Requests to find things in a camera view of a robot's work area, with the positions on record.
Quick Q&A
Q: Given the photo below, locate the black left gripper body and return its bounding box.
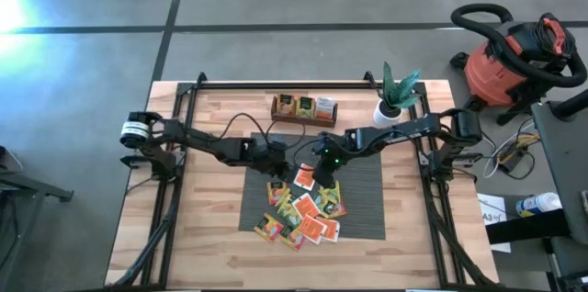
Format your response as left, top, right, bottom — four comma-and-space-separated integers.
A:
250, 140, 293, 178

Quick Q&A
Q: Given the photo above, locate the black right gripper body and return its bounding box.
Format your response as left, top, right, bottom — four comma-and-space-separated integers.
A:
314, 133, 353, 169

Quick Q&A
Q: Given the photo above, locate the orange white paper tea packet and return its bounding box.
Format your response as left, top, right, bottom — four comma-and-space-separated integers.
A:
321, 217, 342, 243
291, 192, 322, 219
292, 163, 317, 192
315, 96, 336, 121
297, 213, 329, 246

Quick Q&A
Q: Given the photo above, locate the orange red foil tea packet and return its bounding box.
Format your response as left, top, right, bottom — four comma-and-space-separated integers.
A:
253, 212, 285, 243
275, 94, 297, 117
266, 180, 291, 206
279, 226, 308, 252

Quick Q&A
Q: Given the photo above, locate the brown wooden tea organizer box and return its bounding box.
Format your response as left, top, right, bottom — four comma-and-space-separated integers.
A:
270, 93, 340, 129

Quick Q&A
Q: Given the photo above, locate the grey woven placemat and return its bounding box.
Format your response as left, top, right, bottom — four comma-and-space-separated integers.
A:
238, 132, 387, 241

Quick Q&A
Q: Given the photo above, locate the white round plant pot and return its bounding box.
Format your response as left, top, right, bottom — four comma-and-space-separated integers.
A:
372, 98, 404, 129

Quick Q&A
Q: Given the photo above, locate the green snake plant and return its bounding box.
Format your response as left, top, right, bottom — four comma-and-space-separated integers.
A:
380, 61, 423, 112

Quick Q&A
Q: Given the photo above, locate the white paper sheet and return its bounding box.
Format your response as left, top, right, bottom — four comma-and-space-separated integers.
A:
476, 193, 512, 254

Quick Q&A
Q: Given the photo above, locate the orange black shop vacuum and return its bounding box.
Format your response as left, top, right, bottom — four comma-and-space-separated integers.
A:
449, 11, 580, 126

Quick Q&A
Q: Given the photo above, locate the black power adapter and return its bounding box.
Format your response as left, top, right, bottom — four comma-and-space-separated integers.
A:
498, 147, 529, 174

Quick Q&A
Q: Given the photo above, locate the black metal beam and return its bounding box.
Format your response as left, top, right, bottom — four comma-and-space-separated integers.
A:
485, 208, 573, 245

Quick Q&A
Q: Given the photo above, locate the white blue spray can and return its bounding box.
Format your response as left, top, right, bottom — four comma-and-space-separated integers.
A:
514, 192, 563, 219

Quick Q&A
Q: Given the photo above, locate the dark grey equipment stand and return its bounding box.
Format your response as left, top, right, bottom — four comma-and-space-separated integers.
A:
531, 89, 588, 292

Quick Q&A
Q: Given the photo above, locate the black metal stand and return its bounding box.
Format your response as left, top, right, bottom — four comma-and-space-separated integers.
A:
0, 144, 74, 284

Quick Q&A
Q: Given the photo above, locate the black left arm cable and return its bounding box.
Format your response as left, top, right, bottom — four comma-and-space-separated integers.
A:
215, 111, 307, 151

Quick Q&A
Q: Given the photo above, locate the black aluminium table frame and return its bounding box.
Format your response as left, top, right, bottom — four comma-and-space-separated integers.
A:
109, 71, 500, 291

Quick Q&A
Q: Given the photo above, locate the black side bracket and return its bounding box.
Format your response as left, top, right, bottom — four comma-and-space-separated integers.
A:
119, 153, 153, 169

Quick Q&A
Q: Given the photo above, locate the floor cable bundle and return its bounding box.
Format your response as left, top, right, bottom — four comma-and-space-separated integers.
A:
477, 115, 543, 181

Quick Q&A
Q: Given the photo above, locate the black vacuum hose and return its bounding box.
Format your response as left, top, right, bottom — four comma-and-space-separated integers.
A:
450, 3, 588, 89

